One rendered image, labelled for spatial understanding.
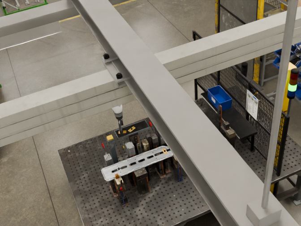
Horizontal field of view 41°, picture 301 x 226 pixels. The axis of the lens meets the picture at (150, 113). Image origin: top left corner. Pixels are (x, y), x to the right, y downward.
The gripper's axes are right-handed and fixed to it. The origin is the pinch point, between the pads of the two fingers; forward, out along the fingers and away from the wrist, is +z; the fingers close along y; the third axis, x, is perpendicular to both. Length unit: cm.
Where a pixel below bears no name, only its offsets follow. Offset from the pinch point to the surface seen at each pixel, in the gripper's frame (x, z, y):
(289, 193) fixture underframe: 184, 98, 29
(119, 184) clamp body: -2, 15, 63
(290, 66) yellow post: 165, -79, 22
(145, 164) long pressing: 23.4, 21.1, 34.8
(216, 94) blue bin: 112, 18, -66
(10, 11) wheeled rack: -287, 93, -515
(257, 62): 191, 62, -190
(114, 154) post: -12.4, 30.5, 8.9
